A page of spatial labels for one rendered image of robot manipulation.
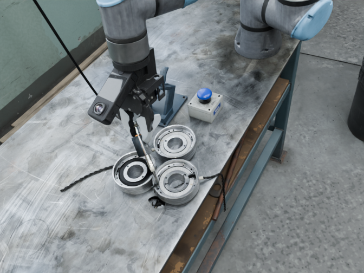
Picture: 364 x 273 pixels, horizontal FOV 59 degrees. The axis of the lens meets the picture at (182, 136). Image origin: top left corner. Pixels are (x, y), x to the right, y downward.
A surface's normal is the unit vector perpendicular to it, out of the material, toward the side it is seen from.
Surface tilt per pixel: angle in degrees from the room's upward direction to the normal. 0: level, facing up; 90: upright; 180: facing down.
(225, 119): 0
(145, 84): 8
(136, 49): 87
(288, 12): 96
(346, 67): 0
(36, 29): 90
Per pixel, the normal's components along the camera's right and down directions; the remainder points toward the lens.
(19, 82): 0.85, 0.32
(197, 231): -0.13, -0.64
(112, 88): -0.30, -0.32
